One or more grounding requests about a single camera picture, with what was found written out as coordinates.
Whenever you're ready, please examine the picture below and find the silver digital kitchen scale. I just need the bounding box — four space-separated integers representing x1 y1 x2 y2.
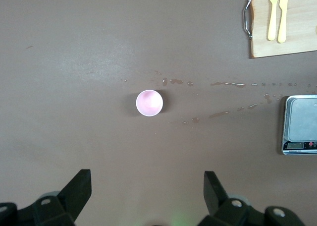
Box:
281 94 317 155

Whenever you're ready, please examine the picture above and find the wooden cutting board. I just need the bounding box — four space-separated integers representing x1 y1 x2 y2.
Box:
242 0 317 59

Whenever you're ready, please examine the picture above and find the yellow plastic knife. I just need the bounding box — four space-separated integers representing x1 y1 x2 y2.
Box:
277 0 290 44

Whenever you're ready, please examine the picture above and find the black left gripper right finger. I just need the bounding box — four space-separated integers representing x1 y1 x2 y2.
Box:
198 171 305 226

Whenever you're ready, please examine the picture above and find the pink cup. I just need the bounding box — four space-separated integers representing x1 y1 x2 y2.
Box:
135 89 163 117

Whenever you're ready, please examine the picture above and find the yellow plastic fork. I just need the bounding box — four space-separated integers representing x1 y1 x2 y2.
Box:
266 0 280 41

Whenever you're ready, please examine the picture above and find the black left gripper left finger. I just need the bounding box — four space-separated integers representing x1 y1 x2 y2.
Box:
0 169 92 226

